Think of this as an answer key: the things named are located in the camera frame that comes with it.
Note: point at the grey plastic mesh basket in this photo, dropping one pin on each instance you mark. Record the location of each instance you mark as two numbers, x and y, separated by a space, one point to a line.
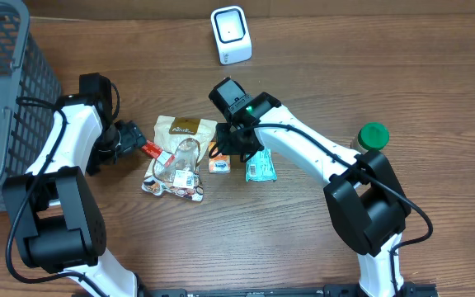
24 72

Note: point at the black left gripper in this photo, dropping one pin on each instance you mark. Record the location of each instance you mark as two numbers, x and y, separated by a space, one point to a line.
134 139

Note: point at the white snack bag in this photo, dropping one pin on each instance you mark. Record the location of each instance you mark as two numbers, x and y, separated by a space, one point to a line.
188 140

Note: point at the green lidded jar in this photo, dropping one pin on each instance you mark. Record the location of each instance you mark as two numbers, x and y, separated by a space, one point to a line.
372 135

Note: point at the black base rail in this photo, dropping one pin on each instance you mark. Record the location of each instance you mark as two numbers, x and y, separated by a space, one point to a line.
408 290

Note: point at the white barcode scanner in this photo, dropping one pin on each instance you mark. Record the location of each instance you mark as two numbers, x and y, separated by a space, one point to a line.
231 35

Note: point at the red snack packet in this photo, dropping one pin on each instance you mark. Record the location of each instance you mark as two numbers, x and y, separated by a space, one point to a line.
156 152

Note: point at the teal snack pouch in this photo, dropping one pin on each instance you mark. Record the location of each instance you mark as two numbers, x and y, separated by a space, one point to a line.
260 168

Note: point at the small orange box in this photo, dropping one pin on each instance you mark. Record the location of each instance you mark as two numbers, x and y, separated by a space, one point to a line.
221 164

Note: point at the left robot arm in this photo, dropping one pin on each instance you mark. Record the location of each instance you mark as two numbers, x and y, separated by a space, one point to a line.
57 227

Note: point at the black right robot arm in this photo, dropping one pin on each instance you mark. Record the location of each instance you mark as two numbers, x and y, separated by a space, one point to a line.
361 190

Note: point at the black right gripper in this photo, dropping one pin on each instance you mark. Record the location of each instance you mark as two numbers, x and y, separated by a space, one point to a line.
237 141

